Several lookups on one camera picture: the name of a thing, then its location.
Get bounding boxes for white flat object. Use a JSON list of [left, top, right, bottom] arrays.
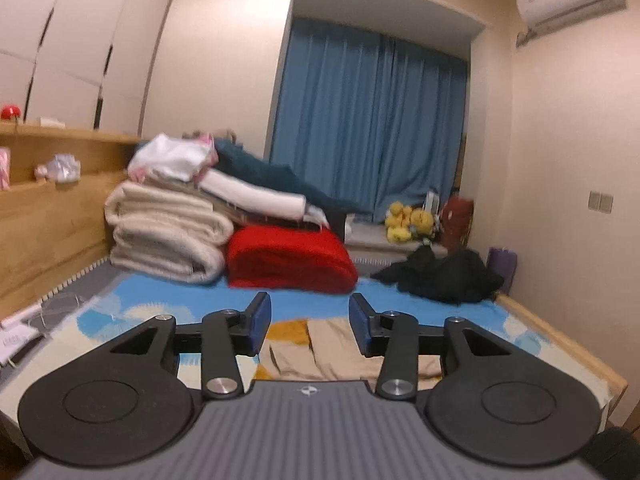
[[0, 302, 43, 331]]

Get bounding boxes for wall switch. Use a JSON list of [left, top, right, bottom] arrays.
[[587, 190, 615, 213]]

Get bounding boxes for dark dotted folded cloth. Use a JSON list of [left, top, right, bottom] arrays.
[[210, 200, 331, 233]]

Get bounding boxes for pile of black clothes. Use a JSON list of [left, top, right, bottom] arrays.
[[371, 247, 505, 305]]

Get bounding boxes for wooden bed headboard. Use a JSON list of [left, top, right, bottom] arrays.
[[0, 120, 143, 321]]

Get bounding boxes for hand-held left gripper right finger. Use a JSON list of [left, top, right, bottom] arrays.
[[348, 292, 508, 401]]

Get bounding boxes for dark red bag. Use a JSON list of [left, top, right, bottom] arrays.
[[440, 196, 475, 253]]

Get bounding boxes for wooden bed frame rail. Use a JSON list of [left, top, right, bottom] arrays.
[[495, 292, 628, 406]]

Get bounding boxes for folded white quilt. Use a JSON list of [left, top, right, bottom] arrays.
[[104, 181, 236, 285]]

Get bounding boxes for blue curtain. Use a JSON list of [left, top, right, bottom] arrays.
[[270, 17, 471, 223]]

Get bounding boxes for blue patterned bed sheet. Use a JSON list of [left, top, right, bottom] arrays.
[[20, 275, 608, 401]]

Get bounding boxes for white papers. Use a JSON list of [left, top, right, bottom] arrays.
[[0, 320, 46, 366]]

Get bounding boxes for beige and yellow jacket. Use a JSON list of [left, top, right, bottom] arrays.
[[255, 317, 446, 381]]

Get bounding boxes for white crumpled plastic bag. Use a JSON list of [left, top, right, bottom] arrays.
[[34, 153, 82, 182]]

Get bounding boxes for white window sill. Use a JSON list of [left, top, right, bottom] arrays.
[[345, 222, 448, 261]]

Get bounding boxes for folded red blanket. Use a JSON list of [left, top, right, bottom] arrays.
[[225, 225, 359, 295]]

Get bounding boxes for pink and white cloth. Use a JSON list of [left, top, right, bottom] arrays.
[[126, 132, 220, 183]]

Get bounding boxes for white wardrobe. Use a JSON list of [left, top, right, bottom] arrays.
[[0, 0, 188, 136]]

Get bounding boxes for yellow plush toy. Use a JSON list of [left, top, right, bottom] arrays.
[[410, 207, 435, 238], [385, 201, 413, 243]]

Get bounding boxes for dark teal shark plush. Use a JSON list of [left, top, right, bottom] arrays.
[[212, 137, 373, 221]]

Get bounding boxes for purple box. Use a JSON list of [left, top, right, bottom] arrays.
[[487, 246, 518, 296]]

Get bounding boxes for folded white blanket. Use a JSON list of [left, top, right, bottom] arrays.
[[200, 169, 307, 220]]

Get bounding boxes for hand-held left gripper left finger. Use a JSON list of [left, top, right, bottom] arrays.
[[107, 291, 272, 401]]

